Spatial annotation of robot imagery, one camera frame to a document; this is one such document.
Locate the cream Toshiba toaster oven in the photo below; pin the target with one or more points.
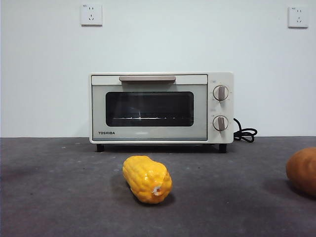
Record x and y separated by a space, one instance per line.
222 108

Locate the white wall socket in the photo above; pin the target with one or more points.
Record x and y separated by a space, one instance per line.
298 17
91 14

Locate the cream oven knob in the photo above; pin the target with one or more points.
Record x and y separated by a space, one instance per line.
220 92
220 123

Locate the yellow corn cob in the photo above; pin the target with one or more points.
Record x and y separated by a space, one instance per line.
145 177

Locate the brown potato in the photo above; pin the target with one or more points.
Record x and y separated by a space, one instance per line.
303 170

